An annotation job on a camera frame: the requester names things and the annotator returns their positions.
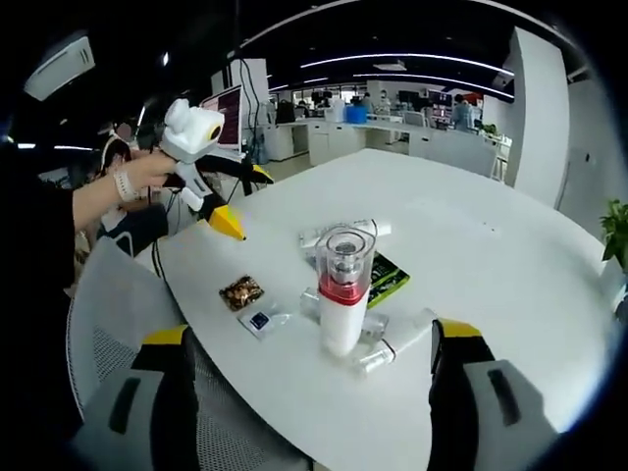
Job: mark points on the green black skincare sachet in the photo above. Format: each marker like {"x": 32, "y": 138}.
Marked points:
{"x": 390, "y": 280}

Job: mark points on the white wrist watch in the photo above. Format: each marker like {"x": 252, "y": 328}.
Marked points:
{"x": 125, "y": 185}

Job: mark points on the small clear-capped skincare bottle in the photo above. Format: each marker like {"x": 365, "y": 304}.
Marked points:
{"x": 377, "y": 328}

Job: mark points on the brown foil packet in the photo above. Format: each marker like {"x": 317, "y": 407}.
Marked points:
{"x": 241, "y": 293}

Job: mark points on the white ceiling air conditioner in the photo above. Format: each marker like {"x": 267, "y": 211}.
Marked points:
{"x": 59, "y": 68}

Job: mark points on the potted green plant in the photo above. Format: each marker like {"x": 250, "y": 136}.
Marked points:
{"x": 617, "y": 230}

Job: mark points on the large display screen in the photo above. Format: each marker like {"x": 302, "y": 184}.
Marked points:
{"x": 228, "y": 118}

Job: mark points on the white skincare tube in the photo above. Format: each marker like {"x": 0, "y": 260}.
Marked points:
{"x": 382, "y": 226}

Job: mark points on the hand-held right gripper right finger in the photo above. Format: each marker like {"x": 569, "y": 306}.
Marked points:
{"x": 471, "y": 422}

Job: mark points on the small blue white sachet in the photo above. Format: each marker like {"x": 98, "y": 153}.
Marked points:
{"x": 259, "y": 321}

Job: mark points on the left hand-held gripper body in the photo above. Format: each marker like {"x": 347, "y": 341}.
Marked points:
{"x": 189, "y": 132}

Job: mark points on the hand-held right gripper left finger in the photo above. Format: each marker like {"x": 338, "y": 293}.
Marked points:
{"x": 147, "y": 422}

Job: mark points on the grey mesh office chair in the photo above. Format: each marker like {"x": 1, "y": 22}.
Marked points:
{"x": 118, "y": 314}

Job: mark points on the person's left hand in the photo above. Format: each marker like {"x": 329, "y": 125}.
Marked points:
{"x": 154, "y": 169}

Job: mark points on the black office chair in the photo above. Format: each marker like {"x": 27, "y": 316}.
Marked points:
{"x": 142, "y": 226}

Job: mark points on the blue storage bin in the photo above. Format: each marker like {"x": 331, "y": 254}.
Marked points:
{"x": 356, "y": 114}

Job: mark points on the white counter cabinets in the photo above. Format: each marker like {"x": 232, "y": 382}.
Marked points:
{"x": 324, "y": 137}

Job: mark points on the large red-collared skincare bottle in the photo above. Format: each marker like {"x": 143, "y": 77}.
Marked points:
{"x": 341, "y": 319}

